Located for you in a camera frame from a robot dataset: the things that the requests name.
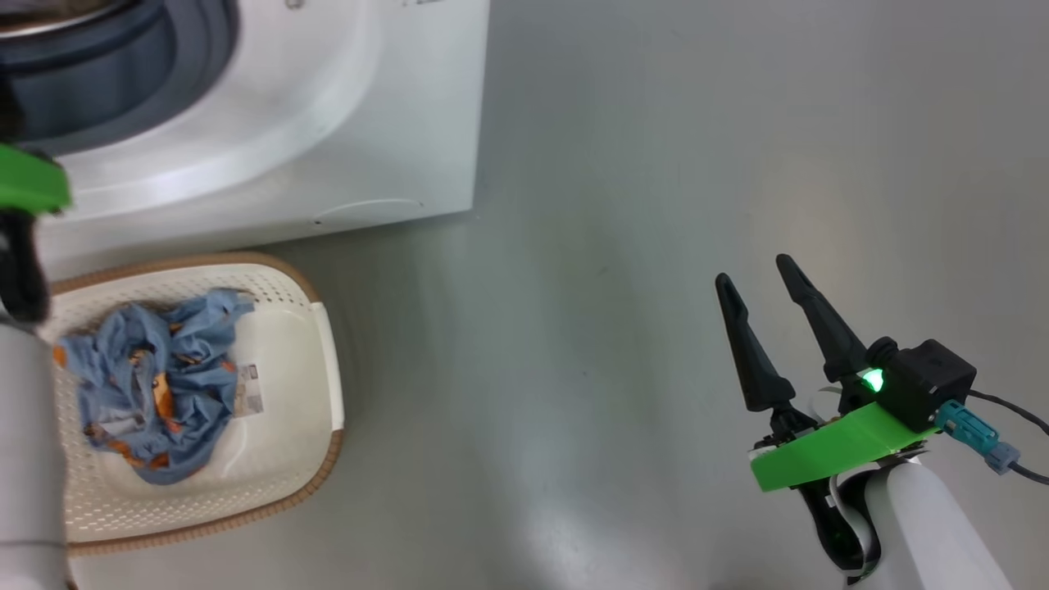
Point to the teal right camera connector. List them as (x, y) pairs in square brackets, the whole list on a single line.
[(967, 430)]

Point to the cream basket with brown rim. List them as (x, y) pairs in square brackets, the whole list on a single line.
[(279, 393)]

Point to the white front-load washing machine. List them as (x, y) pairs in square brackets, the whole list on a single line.
[(393, 123)]

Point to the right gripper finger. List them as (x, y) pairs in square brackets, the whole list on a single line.
[(754, 352), (824, 328)]

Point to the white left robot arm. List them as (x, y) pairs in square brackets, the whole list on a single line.
[(29, 451)]

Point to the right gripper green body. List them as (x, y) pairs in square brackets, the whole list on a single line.
[(828, 451)]

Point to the blue garment with orange print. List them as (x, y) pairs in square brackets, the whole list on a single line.
[(164, 360)]

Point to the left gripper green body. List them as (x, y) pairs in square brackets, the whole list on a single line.
[(29, 184)]

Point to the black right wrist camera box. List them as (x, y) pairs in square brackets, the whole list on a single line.
[(930, 381)]

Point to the barcode sticker inside basket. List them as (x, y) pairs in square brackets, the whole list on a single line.
[(248, 392)]

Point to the grey rubber door gasket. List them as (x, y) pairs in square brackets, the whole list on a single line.
[(123, 90)]

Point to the perforated steel washer drum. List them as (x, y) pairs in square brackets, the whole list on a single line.
[(49, 12)]

